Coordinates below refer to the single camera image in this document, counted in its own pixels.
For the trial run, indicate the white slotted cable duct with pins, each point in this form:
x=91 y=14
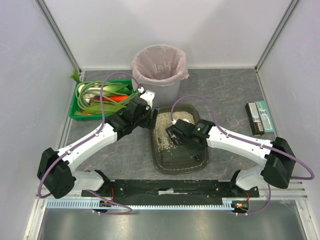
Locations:
x=98 y=204

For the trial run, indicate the teal cardboard box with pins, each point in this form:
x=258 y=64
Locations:
x=265 y=117

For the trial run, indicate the bundle of green onions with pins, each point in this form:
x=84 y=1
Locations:
x=87 y=90

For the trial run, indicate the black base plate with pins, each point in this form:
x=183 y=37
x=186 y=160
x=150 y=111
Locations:
x=138 y=191

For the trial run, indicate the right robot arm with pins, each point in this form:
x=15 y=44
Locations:
x=274 y=163

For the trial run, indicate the orange carrot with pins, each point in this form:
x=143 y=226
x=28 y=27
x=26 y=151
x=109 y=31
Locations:
x=115 y=98

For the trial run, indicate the grey trash bin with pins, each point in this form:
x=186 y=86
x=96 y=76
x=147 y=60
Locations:
x=166 y=93

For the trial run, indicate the pink plastic bin liner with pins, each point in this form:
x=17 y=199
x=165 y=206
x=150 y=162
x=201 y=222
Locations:
x=160 y=65

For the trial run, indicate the green leafy vegetable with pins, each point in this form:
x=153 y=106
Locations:
x=75 y=76

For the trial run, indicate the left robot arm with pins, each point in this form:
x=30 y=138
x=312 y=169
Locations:
x=57 y=169

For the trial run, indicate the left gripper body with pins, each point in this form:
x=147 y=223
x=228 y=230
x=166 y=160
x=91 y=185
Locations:
x=152 y=118

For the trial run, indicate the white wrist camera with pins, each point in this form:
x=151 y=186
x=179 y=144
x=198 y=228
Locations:
x=182 y=122
x=146 y=95

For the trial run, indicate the purple vegetable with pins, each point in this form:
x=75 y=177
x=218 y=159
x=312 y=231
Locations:
x=96 y=99

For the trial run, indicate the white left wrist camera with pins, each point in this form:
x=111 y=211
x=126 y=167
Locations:
x=146 y=95

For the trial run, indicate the green long beans bundle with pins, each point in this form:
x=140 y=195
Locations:
x=132 y=96

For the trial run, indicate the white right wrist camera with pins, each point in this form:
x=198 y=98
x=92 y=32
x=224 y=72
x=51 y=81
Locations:
x=182 y=122

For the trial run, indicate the black cardboard box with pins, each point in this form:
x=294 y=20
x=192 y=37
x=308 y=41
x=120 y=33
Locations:
x=254 y=119

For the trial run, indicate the dark translucent litter box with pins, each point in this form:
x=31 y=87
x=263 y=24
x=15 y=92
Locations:
x=176 y=161

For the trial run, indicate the pile of pellet cat litter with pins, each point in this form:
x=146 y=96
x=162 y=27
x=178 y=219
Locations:
x=163 y=141

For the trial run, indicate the green plastic crate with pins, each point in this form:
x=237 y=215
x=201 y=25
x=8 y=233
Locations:
x=73 y=113

